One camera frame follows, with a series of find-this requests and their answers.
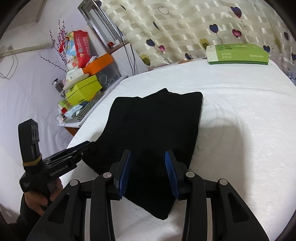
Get heart pattern curtain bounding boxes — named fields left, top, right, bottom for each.
left=100, top=1, right=295, bottom=79

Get dark pump bottle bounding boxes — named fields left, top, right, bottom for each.
left=52, top=78, right=66, bottom=98

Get black cables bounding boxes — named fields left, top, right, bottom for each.
left=116, top=26, right=139, bottom=76

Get green flat box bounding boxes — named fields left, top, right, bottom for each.
left=206, top=44, right=268, bottom=65

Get light blue packet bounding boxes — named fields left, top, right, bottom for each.
left=64, top=104, right=83, bottom=119

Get lime green shoebox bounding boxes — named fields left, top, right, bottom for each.
left=66, top=75, right=102, bottom=105

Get black pants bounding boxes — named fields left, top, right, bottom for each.
left=82, top=89, right=203, bottom=220

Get red snack bag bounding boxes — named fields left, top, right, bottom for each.
left=65, top=30, right=91, bottom=71

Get left hand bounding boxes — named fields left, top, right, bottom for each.
left=24, top=178, right=63, bottom=216

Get white tissue pack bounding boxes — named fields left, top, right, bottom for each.
left=66, top=68, right=84, bottom=81

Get red berry branch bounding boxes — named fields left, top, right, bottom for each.
left=40, top=20, right=67, bottom=72

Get window frame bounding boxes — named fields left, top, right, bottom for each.
left=78, top=0, right=128, bottom=53

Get striped box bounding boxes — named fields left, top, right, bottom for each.
left=58, top=90, right=105, bottom=127

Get orange box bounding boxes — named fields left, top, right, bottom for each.
left=82, top=53, right=114, bottom=75

